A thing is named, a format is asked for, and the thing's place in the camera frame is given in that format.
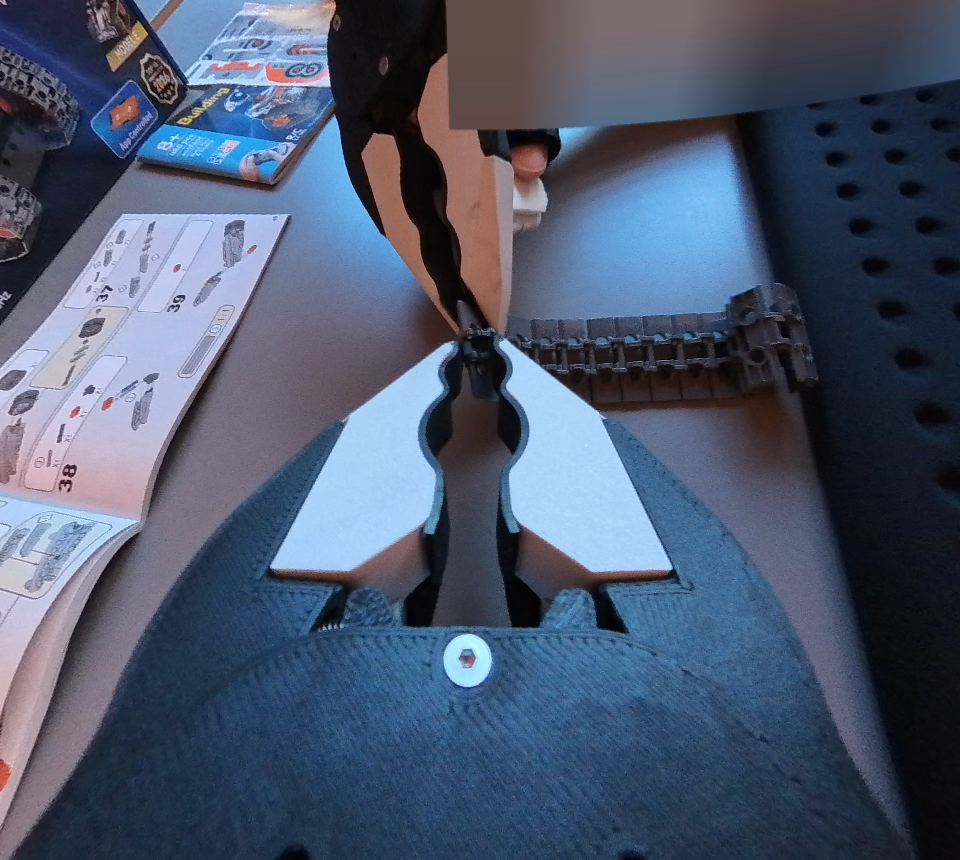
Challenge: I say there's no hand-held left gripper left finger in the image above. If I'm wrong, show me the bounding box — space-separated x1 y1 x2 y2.
268 341 462 627

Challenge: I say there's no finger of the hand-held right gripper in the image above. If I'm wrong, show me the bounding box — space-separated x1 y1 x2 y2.
411 49 519 327
360 120 462 335

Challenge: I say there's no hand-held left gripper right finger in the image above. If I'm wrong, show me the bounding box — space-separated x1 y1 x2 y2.
491 337 675 627

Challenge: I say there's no grey toy track chain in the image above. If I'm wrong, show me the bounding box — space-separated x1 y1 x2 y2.
508 283 820 405

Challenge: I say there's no grey desk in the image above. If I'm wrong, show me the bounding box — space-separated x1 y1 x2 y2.
0 0 912 846

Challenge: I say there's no blue printed leaflet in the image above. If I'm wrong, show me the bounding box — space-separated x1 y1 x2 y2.
137 1 336 186

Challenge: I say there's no white instruction booklet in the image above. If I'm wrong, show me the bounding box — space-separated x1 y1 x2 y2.
0 213 292 794

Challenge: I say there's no blue robot kit box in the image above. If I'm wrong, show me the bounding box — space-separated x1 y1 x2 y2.
0 0 189 306

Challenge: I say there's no black perforated chair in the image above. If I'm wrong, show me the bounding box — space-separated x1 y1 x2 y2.
738 84 960 860

